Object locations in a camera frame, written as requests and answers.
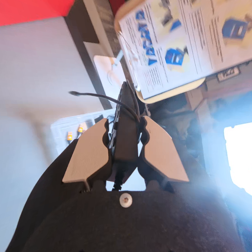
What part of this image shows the red plastic bin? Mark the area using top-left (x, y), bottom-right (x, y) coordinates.
top-left (0, 0), bottom-right (75, 26)

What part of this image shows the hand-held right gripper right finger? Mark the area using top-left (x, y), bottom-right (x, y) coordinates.
top-left (137, 116), bottom-right (190, 186)

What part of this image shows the white document stand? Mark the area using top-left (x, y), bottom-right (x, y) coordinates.
top-left (93, 0), bottom-right (252, 100)

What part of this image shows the black usb hub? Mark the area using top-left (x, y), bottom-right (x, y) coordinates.
top-left (107, 81), bottom-right (141, 184)

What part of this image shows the thin usb cable gold plug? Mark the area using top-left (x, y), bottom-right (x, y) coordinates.
top-left (67, 122), bottom-right (88, 146)
top-left (69, 79), bottom-right (141, 124)

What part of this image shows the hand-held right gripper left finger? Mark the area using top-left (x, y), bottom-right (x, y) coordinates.
top-left (62, 118), bottom-right (112, 192)

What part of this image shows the clear plastic bin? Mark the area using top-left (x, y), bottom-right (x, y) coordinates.
top-left (50, 108), bottom-right (116, 156)

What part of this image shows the large softbox light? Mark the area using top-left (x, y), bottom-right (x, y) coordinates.
top-left (223, 122), bottom-right (252, 195)

